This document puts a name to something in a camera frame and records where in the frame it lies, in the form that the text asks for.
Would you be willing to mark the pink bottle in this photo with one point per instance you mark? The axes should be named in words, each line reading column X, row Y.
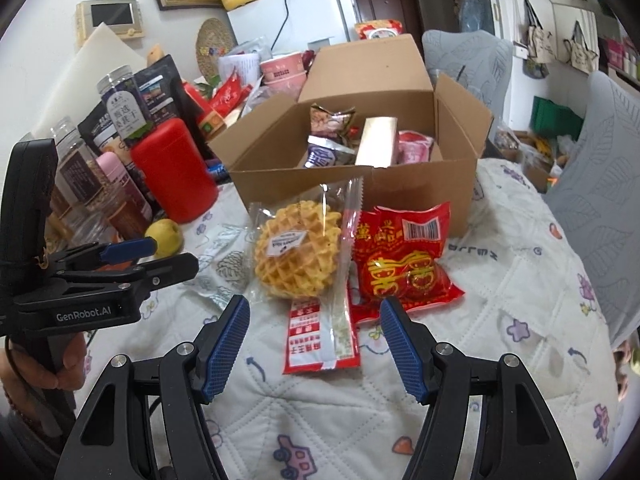
column 122, row 190

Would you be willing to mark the waffle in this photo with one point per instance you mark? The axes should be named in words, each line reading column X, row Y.
column 297, row 250

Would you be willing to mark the black stand-up pouch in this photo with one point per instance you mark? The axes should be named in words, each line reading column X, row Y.
column 162, row 92

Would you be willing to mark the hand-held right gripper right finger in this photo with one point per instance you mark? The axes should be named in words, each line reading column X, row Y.
column 402, row 350

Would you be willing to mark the pink paper cup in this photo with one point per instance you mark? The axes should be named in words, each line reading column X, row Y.
column 282, row 64
column 284, row 82

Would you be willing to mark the person's left hand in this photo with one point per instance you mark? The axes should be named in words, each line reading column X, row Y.
column 70, row 360

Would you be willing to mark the pink snack packet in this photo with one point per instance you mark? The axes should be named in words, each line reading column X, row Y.
column 415, row 147

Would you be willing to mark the white paper bag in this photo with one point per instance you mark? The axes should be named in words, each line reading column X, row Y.
column 240, row 65

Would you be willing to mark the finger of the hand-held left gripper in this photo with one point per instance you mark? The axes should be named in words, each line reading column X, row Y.
column 127, row 250
column 170, row 270

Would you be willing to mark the brown door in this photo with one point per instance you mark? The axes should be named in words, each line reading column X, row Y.
column 385, row 2

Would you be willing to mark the person's left forearm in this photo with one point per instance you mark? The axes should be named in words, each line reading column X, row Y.
column 25, row 445

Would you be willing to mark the white mini fridge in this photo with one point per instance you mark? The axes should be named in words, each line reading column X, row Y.
column 300, row 15

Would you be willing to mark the silver purple snack packet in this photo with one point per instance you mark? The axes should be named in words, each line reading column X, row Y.
column 320, row 156

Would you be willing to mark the group of clear plastic jars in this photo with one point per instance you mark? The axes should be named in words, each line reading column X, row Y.
column 75, row 170

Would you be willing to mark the red foil packet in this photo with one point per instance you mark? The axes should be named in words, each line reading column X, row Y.
column 227, row 95

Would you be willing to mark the beige wall intercom panel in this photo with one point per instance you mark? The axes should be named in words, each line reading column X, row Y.
column 110, row 17

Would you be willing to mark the white foam board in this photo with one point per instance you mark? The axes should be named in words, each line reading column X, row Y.
column 95, row 60

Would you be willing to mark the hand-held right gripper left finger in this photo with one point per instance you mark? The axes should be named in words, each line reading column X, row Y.
column 225, row 345

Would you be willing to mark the yellow pear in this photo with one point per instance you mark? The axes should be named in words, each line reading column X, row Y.
column 164, row 237

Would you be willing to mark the cream tote bag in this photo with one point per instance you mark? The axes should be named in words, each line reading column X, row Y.
column 539, row 42

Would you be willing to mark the red candy bag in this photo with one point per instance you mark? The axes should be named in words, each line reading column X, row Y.
column 405, row 260

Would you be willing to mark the red snack bag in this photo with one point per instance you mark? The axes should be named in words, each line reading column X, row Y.
column 377, row 30

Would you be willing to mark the red white snack packet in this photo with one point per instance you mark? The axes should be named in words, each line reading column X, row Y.
column 302, row 342

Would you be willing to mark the row of cosmetic bottles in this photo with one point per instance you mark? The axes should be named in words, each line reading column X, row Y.
column 625, row 55

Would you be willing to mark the blue plastic bag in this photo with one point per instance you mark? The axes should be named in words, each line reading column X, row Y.
column 475, row 15

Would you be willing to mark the grey leaf pattern chair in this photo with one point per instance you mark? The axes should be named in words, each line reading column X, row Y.
column 595, row 185
column 470, row 70

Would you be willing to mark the cardboard box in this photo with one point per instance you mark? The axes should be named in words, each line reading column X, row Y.
column 360, row 67

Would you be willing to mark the yellow black snack packet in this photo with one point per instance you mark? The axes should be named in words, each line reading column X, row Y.
column 330, row 121

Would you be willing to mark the round woven mat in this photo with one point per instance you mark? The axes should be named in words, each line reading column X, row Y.
column 215, row 47

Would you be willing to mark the jar with dark label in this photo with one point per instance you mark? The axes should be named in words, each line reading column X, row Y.
column 125, row 110

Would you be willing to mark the clear pinecone print packet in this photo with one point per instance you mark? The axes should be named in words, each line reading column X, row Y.
column 225, row 267

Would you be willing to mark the printed quilted tablecloth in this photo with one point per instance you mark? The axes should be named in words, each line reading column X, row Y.
column 325, row 410

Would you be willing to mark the red plastic canister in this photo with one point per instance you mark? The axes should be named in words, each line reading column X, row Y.
column 172, row 170

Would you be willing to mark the small brown snack carton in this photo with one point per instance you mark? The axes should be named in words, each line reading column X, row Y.
column 377, row 142

